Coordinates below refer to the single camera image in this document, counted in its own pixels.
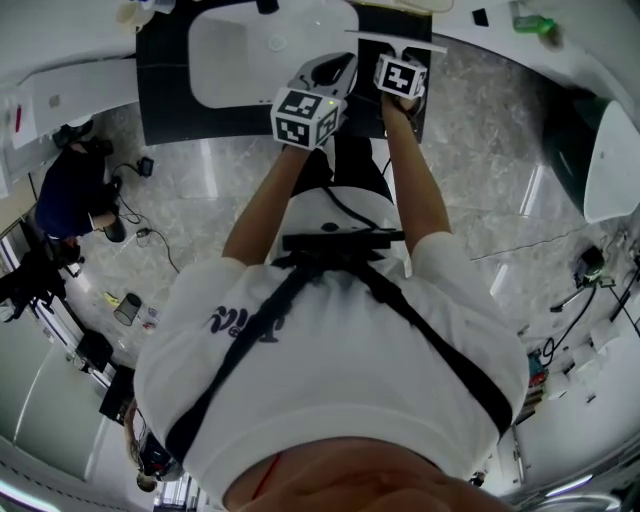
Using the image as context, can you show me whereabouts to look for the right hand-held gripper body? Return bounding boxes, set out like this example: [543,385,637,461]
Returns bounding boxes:
[373,53,429,100]

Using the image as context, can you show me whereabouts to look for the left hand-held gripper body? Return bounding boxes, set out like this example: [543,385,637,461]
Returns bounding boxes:
[270,50,359,151]

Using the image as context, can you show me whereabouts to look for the person's left forearm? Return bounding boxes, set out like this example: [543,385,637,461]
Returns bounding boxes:
[222,142,315,270]

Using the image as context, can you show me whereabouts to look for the person's right forearm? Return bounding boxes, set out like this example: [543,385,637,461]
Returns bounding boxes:
[381,94,454,262]

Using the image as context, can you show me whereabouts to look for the person's black trousers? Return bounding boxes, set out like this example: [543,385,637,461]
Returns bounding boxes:
[292,133,397,202]

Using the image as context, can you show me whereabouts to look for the white sink basin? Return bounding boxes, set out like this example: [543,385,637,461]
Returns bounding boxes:
[188,0,362,109]

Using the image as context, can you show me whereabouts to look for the black chest-mounted box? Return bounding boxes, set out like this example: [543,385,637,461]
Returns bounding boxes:
[282,228,407,255]

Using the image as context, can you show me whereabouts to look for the dark vanity cabinet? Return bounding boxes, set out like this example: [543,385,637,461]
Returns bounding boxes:
[134,0,434,147]

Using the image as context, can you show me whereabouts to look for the green bottle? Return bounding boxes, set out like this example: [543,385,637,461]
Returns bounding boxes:
[513,13,557,35]

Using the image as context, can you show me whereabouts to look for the cream cup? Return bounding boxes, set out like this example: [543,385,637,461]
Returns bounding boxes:
[116,1,155,35]

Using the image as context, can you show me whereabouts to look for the dark green bathtub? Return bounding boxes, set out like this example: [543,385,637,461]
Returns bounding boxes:
[541,95,640,225]

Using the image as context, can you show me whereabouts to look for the black mesh wastebasket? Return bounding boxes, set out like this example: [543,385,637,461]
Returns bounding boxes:
[113,292,143,327]

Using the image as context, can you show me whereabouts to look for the person's white shirt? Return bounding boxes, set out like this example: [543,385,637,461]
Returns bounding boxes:
[133,187,530,506]

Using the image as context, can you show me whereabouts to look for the black and green vacuum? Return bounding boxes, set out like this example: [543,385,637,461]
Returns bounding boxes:
[573,245,607,290]

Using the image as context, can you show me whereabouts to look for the red-labelled white bag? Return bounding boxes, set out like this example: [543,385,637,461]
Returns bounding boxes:
[0,92,29,149]

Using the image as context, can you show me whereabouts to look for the person's chin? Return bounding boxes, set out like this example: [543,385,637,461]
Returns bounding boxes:
[223,437,521,512]

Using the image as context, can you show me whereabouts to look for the black chest harness straps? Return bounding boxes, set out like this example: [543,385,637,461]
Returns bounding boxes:
[164,232,514,462]

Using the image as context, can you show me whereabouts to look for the black vacuum hose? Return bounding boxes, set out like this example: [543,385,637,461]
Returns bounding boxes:
[548,285,599,315]

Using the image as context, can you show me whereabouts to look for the red neck cord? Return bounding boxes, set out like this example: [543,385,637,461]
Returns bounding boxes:
[251,452,284,502]

